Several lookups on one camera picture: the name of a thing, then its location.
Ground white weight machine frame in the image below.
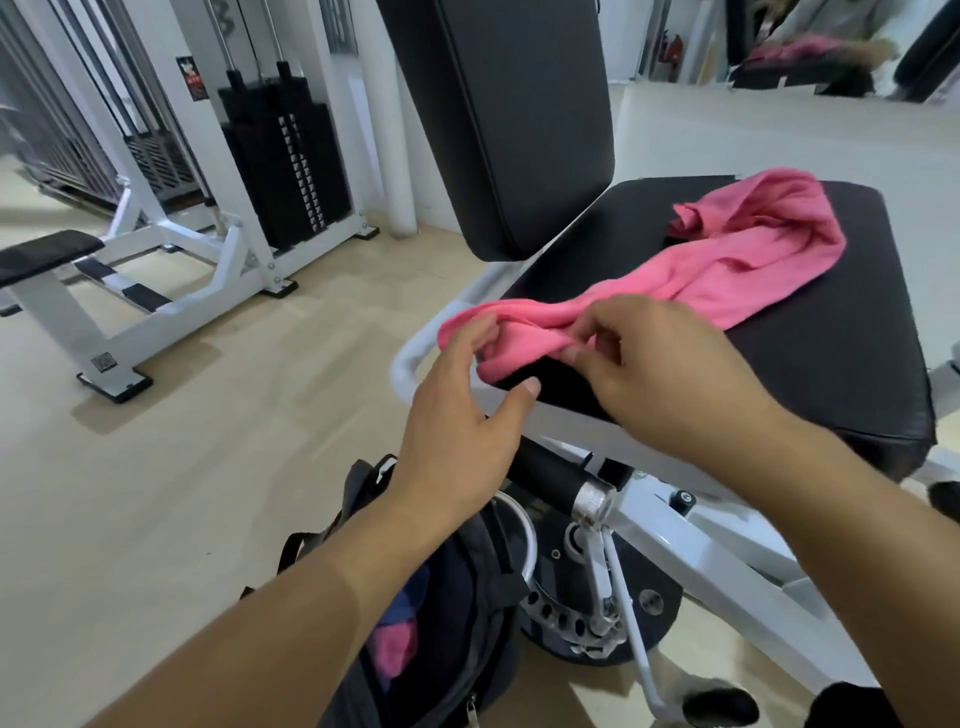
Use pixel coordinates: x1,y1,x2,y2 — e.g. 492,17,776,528
0,0,380,405

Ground wall mirror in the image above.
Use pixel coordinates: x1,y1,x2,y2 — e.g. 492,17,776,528
611,0,960,106

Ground black handle grip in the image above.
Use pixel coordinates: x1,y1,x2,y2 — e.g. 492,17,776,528
506,434,616,528

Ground black bench pad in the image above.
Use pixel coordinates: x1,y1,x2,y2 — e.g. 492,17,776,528
0,229,106,290

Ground person's left hand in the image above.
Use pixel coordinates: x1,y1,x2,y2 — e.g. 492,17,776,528
386,314,543,530

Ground pink towel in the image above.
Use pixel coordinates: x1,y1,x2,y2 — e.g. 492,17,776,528
437,167,847,385
371,618,419,680

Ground black weight stack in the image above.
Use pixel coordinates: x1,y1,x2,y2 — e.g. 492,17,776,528
217,59,354,253

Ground blue towel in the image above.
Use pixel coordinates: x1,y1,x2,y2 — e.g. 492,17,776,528
374,566,430,628

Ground grey metal railing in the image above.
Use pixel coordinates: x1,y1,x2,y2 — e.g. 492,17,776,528
0,0,208,211

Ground person's right hand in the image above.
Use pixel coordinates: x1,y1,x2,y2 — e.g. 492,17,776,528
558,294,800,470

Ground person's left forearm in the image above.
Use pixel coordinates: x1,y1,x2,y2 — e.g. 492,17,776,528
82,487,459,728

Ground white lever with black grip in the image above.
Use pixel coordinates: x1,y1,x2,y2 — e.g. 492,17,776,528
599,532,760,728

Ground grey backpack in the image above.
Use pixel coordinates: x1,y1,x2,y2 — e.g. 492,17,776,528
239,453,534,728

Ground black backrest pad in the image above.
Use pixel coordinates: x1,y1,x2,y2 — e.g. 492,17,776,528
374,0,616,264

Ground white vertical pipe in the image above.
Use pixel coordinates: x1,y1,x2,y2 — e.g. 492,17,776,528
350,0,419,240

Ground small black roller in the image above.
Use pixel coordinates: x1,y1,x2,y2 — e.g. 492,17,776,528
928,479,960,523

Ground black seat pad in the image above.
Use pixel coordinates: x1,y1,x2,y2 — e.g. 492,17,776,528
494,176,937,481

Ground person's right forearm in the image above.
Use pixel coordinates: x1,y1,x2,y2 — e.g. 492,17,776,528
712,416,960,728

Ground person's black shorts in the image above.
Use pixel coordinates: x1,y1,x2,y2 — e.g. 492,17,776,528
803,682,905,728

